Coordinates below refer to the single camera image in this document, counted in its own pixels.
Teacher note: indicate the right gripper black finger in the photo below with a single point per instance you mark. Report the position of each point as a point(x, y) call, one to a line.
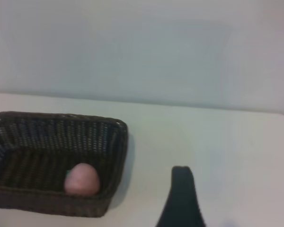
point(181, 203)

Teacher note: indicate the pink peach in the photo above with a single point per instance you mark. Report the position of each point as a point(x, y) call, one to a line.
point(82, 179)

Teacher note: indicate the dark brown wicker basket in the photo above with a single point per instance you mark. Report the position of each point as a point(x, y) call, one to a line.
point(38, 142)

